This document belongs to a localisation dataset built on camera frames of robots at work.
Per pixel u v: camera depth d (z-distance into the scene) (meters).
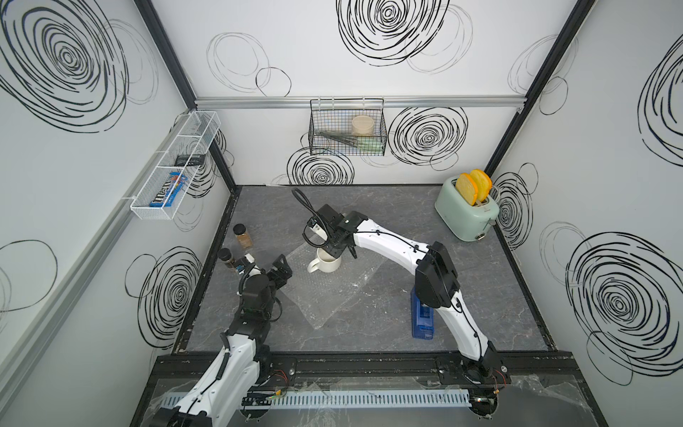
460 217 0.92
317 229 0.82
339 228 0.66
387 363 0.77
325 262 0.85
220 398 0.46
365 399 0.96
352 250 0.74
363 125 0.89
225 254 0.87
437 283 0.54
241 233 0.94
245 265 0.74
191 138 0.87
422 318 0.79
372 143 0.96
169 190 0.72
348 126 0.89
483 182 0.92
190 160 0.75
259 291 0.62
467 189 0.92
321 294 0.89
